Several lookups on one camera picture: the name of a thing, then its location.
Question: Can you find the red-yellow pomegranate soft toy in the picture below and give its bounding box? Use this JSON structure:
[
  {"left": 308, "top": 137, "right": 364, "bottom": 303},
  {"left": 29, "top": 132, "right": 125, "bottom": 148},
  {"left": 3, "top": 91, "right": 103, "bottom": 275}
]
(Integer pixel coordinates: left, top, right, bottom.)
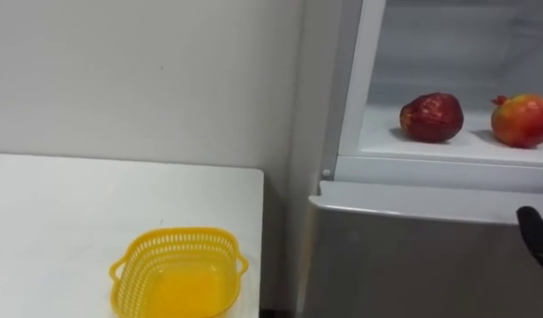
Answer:
[{"left": 490, "top": 93, "right": 543, "bottom": 149}]

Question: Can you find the grey fridge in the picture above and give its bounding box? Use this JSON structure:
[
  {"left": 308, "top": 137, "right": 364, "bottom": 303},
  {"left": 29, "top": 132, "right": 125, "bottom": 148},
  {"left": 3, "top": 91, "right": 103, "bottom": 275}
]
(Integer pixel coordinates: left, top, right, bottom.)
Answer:
[{"left": 296, "top": 0, "right": 543, "bottom": 318}]

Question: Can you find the dark red fruit soft toy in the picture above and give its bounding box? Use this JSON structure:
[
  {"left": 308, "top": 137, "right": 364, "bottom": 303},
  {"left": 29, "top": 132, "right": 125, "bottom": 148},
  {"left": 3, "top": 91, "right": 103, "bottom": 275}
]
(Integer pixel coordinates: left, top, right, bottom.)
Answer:
[{"left": 398, "top": 92, "right": 465, "bottom": 145}]

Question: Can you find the yellow plastic basket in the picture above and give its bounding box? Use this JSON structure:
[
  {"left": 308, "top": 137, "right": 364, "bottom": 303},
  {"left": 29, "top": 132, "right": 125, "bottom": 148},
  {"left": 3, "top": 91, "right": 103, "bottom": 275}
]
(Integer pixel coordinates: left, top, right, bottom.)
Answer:
[{"left": 109, "top": 226, "right": 250, "bottom": 318}]

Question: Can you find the white table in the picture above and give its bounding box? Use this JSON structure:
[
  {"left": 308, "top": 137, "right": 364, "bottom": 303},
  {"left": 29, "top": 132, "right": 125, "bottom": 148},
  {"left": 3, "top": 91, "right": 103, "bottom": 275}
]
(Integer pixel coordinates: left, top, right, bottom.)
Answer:
[{"left": 0, "top": 152, "right": 266, "bottom": 318}]

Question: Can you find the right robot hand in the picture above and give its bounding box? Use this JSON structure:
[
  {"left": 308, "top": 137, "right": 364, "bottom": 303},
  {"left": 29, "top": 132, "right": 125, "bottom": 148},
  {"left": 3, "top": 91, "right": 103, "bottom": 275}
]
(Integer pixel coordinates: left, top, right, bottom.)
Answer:
[{"left": 516, "top": 205, "right": 543, "bottom": 278}]

